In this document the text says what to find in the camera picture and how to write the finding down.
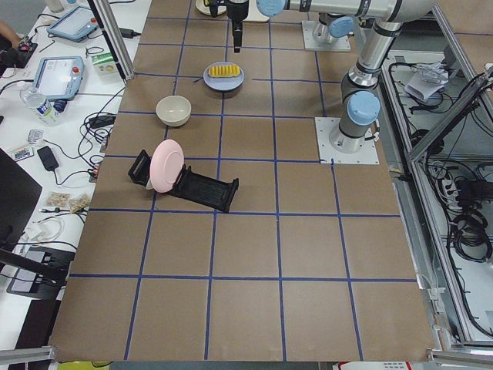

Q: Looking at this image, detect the clear water bottle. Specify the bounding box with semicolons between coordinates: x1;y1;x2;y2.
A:
19;85;60;126

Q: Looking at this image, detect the yellow spiral bread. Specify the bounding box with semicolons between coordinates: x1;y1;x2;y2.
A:
207;63;242;78

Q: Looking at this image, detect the black dish rack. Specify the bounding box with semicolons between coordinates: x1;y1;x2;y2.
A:
128;150;239;213

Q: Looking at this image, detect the near teach pendant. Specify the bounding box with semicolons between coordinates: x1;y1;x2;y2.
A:
33;55;85;101

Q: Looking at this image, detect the far teach pendant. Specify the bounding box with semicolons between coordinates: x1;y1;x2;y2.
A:
47;6;98;42

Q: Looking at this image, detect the bag of wooden pieces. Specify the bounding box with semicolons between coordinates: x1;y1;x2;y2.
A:
45;192;91;214

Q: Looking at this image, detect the blue plate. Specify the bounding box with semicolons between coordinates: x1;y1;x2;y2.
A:
203;62;245;92

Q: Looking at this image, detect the black monitor stand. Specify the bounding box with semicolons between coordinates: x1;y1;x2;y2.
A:
1;151;75;299

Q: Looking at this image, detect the black power adapter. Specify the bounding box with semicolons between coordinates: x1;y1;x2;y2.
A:
37;146;59;171

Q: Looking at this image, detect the green white box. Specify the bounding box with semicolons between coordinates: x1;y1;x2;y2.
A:
91;52;118;76

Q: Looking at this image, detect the pink plate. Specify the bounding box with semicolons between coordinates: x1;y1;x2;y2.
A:
149;139;184;193

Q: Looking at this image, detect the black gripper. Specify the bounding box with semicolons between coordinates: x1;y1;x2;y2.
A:
225;0;249;53

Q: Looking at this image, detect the teach pendant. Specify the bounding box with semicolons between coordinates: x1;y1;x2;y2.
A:
33;55;85;101
47;6;98;42

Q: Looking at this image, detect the beige ceramic bowl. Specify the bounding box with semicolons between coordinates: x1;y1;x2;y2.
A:
156;96;192;127

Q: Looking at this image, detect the white tray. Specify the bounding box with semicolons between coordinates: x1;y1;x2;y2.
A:
195;0;270;22

